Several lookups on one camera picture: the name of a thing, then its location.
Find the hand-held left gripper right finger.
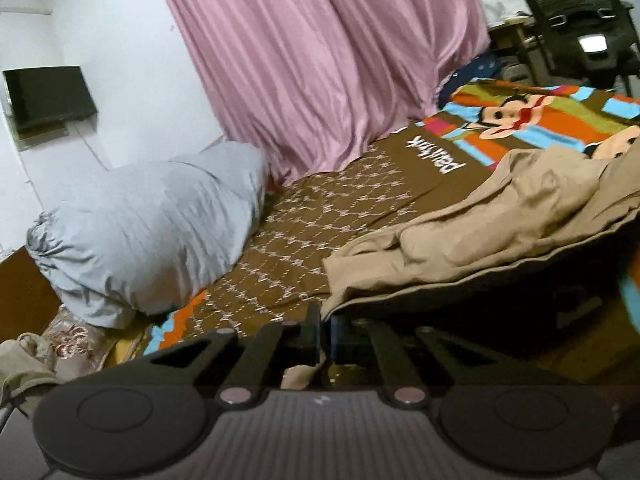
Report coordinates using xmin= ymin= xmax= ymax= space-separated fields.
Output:
xmin=330 ymin=315 xmax=551 ymax=407

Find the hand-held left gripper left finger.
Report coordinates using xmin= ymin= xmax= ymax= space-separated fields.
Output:
xmin=100 ymin=302 xmax=323 ymax=407

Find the beige hooded jacket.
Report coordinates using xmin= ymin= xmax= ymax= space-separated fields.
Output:
xmin=320 ymin=142 xmax=640 ymax=323

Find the brown cartoon printed blanket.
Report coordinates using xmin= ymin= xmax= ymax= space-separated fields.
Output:
xmin=142 ymin=77 xmax=640 ymax=386

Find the yellow bed sheet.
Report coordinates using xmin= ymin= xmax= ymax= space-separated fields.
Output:
xmin=105 ymin=327 xmax=153 ymax=363

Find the grey bedding bundle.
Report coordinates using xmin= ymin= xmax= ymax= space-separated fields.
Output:
xmin=26 ymin=141 xmax=267 ymax=330

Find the floral patterned pillow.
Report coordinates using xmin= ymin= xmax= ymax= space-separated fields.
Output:
xmin=42 ymin=305 xmax=136 ymax=373

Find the pink curtain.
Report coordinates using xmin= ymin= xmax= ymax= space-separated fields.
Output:
xmin=150 ymin=0 xmax=493 ymax=186

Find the wooden headboard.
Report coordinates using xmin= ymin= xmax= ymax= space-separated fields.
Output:
xmin=0 ymin=246 xmax=63 ymax=343

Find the crumpled beige cloth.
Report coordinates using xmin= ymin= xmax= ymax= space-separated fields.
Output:
xmin=0 ymin=332 xmax=60 ymax=408

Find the dark blue bag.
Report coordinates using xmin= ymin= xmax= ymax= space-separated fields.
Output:
xmin=447 ymin=54 xmax=503 ymax=92

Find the wooden desk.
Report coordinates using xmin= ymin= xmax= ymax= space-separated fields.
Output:
xmin=486 ymin=10 xmax=548 ymax=58

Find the black mesh office chair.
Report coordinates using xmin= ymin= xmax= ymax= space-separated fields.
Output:
xmin=517 ymin=0 xmax=640 ymax=93

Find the black wall-mounted television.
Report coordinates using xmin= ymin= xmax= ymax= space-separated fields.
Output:
xmin=2 ymin=66 xmax=98 ymax=134

